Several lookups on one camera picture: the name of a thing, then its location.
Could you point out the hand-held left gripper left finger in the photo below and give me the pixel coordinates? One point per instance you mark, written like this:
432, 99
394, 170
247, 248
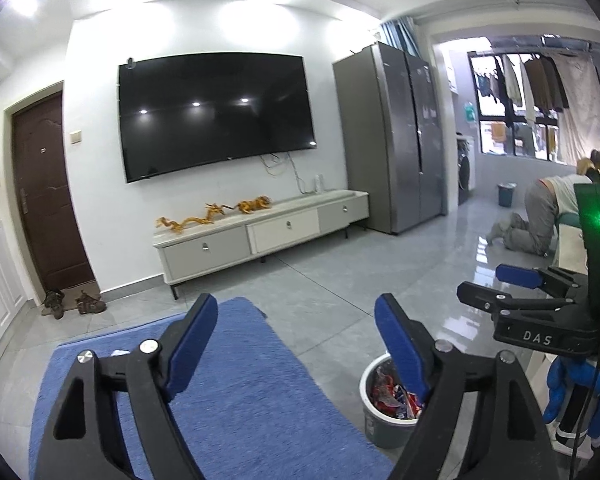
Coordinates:
190, 350

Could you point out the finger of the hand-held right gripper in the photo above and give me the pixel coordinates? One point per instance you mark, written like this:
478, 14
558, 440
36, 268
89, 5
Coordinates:
480, 296
517, 275

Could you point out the grey white-rimmed bin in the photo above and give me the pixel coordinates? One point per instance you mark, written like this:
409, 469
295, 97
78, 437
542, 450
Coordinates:
380, 430

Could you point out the white hanging garment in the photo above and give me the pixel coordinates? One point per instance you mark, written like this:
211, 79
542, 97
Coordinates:
512, 80

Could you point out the golden tiger figurine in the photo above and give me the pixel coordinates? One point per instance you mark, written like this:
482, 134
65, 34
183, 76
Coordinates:
252, 205

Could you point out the dark brown door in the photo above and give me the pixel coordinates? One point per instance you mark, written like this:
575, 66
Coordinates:
50, 185

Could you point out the grey steel refrigerator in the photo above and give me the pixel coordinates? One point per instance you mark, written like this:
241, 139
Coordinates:
380, 135

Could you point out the blue towel mat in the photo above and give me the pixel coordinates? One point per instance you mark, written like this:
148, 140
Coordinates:
260, 360

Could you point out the golden dragon figurine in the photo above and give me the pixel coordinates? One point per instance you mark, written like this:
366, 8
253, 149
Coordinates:
195, 221

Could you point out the dark hanging clothes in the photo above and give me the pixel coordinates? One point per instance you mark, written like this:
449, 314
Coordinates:
485, 82

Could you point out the black wall television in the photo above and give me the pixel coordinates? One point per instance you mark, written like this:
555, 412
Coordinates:
215, 115

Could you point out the white router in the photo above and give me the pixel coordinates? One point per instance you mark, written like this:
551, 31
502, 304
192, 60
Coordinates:
319, 183

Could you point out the blue curtain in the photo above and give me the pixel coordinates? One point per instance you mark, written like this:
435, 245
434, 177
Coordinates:
400, 35

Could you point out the large red white wrapper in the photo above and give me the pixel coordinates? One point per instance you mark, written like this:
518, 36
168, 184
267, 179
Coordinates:
392, 394

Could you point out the beige hanging sheet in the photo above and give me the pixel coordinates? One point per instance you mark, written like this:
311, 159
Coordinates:
582, 105

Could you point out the beige wall switch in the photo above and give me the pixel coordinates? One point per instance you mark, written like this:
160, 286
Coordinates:
75, 136

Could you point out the white low furniture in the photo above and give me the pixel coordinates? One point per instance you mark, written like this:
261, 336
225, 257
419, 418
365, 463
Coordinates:
572, 247

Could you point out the blue bucket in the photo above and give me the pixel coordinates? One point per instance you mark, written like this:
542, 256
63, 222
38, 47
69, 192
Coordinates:
506, 196

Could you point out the person's right hand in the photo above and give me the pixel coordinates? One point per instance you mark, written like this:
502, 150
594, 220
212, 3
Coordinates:
555, 390

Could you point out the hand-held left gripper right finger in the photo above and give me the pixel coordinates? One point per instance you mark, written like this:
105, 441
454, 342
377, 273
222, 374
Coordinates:
402, 350

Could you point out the white grey television cabinet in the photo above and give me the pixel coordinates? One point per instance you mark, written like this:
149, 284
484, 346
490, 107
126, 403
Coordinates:
260, 232

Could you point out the brown hanging garments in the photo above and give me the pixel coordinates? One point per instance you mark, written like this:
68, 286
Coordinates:
545, 82

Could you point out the brown shoe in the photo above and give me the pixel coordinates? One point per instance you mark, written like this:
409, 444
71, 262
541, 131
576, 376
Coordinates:
91, 304
53, 304

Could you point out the black framed window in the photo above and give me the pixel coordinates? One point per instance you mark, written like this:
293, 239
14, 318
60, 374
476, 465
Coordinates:
495, 115

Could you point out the white washing machine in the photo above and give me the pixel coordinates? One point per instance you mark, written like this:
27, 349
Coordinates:
466, 170

